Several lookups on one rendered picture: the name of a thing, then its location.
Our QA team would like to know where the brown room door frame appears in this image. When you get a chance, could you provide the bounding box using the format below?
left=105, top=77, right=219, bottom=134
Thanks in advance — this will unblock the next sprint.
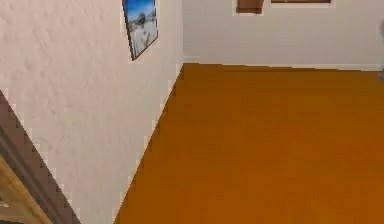
left=0, top=89, right=82, bottom=224

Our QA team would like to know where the blue framed wall picture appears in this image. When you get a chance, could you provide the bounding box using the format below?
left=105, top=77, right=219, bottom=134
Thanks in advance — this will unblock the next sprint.
left=121, top=0, right=159, bottom=62

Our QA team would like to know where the brown wooden wall picture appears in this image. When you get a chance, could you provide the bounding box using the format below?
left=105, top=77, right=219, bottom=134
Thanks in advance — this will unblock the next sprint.
left=236, top=0, right=265, bottom=15

